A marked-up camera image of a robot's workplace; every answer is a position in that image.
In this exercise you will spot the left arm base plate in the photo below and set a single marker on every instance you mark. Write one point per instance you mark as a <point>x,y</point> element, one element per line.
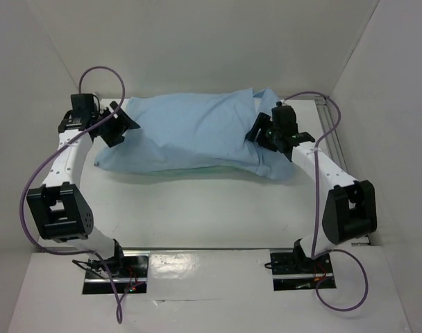
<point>130,278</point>

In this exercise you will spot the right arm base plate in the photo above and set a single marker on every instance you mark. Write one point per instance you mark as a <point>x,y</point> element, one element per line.
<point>287,275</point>

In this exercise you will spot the light blue pillowcase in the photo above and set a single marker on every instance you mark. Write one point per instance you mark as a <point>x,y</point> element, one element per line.
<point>196,131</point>

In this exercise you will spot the aluminium table edge rail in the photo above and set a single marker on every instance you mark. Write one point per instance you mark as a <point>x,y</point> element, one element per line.
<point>274,249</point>

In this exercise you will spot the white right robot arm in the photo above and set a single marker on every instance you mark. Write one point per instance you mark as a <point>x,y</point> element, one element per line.
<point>345,206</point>

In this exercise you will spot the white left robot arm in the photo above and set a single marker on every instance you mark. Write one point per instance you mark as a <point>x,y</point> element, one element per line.
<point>58,208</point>

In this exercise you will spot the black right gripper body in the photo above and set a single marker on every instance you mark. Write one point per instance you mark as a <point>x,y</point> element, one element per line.
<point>264,128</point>

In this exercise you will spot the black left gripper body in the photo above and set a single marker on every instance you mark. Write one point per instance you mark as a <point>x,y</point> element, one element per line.
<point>109,130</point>

